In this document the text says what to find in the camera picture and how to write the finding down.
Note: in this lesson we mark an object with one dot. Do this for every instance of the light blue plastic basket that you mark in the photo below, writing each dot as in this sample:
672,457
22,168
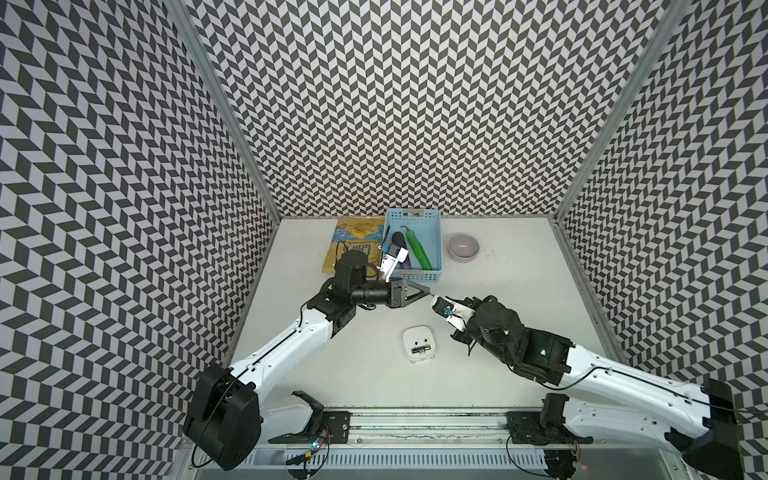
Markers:
426,223

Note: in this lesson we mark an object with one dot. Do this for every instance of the lilac bowl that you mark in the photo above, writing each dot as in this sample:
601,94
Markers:
463,247

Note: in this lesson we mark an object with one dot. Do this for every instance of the aluminium front rail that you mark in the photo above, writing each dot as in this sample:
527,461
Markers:
426,427

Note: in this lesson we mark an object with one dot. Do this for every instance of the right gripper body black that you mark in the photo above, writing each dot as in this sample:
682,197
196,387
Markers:
476,334

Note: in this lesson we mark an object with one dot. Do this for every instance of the purple toy eggplant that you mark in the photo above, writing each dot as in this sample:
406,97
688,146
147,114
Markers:
398,239

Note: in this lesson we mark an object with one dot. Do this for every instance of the white square alarm clock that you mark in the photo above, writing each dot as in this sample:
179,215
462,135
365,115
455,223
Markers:
415,336

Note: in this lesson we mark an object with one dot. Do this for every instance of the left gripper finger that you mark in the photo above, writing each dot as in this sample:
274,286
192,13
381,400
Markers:
415,289
410,298

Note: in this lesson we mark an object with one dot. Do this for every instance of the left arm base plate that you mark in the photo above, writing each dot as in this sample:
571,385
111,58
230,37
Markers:
334,426

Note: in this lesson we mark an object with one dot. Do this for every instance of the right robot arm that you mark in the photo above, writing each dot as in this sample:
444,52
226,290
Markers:
590,395

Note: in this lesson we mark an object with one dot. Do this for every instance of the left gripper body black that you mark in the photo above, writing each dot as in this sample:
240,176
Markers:
394,289

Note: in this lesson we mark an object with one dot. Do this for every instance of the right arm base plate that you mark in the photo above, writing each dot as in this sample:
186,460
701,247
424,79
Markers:
540,429

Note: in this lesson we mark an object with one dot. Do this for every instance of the green toy cucumber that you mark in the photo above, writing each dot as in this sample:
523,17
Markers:
417,249

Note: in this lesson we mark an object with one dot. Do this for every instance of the yellow chips bag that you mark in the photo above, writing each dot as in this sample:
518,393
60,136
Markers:
363,234

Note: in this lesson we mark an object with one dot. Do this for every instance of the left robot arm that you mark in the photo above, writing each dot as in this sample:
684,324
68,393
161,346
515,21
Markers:
228,414

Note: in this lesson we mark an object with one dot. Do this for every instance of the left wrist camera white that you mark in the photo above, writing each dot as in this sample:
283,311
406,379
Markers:
392,256

